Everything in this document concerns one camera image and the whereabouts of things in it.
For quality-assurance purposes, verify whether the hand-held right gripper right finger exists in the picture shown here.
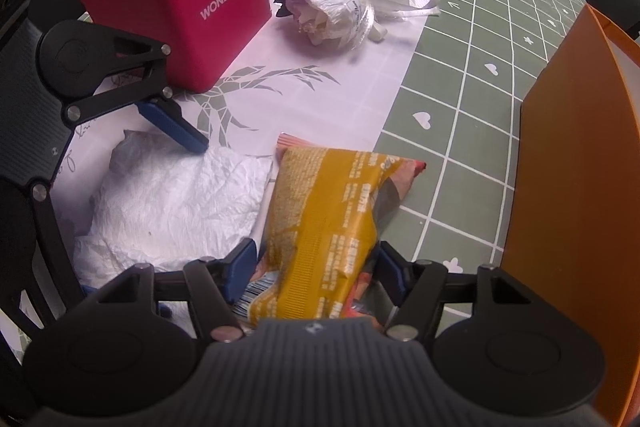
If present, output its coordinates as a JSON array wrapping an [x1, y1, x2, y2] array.
[[372, 241, 531, 342]]

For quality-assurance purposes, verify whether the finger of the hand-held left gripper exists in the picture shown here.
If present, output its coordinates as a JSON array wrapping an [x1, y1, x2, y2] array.
[[0, 183, 172, 349], [62, 24, 210, 154]]

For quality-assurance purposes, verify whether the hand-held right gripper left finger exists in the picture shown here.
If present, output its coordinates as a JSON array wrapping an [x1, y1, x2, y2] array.
[[97, 237, 259, 342]]

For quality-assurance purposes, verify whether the white tissue pack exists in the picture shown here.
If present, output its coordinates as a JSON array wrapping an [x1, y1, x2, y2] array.
[[74, 129, 276, 288]]

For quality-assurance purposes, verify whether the yellow snack packet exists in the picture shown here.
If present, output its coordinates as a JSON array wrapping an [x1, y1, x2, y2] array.
[[235, 133, 428, 333]]

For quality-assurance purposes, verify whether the orange cardboard box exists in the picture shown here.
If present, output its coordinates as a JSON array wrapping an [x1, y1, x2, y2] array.
[[497, 3, 640, 427]]

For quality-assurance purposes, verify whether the white printed table runner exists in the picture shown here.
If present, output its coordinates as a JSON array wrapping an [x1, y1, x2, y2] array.
[[0, 0, 463, 358]]

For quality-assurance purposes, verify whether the white plastic bag with flower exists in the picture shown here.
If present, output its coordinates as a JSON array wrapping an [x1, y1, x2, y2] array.
[[272, 0, 442, 50]]

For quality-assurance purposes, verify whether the green grid table mat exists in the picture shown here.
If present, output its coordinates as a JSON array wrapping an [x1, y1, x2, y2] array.
[[372, 0, 601, 343]]

